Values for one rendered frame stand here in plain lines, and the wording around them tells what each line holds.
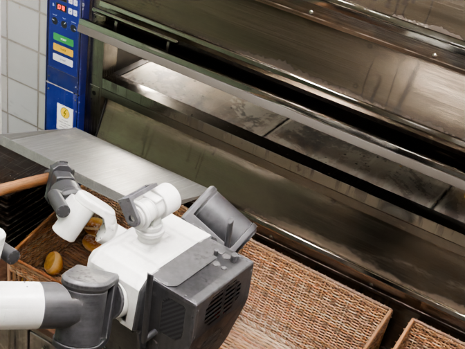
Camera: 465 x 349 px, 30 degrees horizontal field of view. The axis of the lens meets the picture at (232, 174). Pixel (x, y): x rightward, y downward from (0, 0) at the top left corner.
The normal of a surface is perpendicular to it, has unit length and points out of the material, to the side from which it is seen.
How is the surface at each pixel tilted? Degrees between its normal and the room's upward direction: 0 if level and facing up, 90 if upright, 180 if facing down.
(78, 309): 71
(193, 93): 0
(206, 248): 1
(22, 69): 90
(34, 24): 90
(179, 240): 1
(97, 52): 90
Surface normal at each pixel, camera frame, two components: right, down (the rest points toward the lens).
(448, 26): -0.45, 0.07
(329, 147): 0.13, -0.84
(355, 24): -0.53, 0.39
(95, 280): 0.17, -0.97
